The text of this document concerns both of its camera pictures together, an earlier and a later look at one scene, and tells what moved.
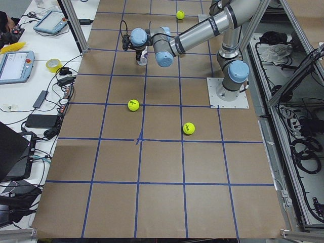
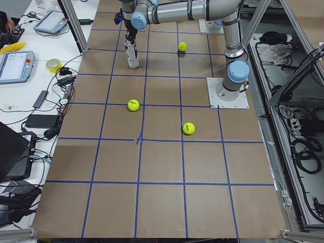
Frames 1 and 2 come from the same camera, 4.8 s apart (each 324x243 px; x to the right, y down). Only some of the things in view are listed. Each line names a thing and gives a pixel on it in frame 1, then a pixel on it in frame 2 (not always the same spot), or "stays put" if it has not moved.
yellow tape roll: [53, 65] stays put
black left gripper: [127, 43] → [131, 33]
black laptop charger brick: [41, 121] stays put
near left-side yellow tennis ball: [133, 105] stays put
